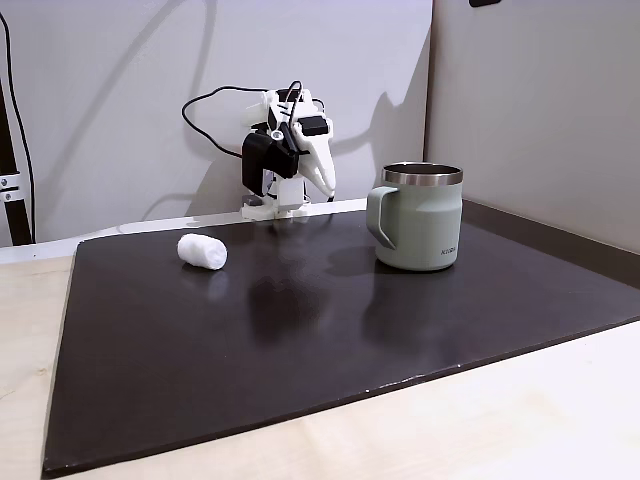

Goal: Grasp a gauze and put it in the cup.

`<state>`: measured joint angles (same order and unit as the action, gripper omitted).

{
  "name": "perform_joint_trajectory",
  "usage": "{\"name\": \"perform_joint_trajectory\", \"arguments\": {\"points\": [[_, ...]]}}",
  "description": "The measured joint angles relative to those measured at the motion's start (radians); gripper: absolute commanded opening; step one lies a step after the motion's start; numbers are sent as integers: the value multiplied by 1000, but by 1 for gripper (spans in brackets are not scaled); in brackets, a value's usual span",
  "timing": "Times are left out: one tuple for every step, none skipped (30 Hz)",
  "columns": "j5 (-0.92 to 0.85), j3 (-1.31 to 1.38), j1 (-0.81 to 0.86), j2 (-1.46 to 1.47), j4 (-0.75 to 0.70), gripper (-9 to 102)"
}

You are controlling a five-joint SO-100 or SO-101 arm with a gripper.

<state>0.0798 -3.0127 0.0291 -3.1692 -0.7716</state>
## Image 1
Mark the black table mat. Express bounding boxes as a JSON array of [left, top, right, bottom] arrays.
[[41, 197, 640, 476]]

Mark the black stand cable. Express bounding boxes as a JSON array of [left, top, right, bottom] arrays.
[[0, 8, 37, 242]]

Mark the sage green steel mug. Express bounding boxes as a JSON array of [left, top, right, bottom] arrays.
[[365, 161, 464, 273]]

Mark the white stand bracket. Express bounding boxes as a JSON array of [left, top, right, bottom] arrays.
[[0, 173, 24, 204]]

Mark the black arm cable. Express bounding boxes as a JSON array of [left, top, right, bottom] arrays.
[[180, 79, 306, 162]]

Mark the black stand pole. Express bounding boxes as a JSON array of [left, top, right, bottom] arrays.
[[0, 78, 36, 247]]

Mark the white gauze roll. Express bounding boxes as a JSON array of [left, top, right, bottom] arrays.
[[176, 232, 229, 272]]

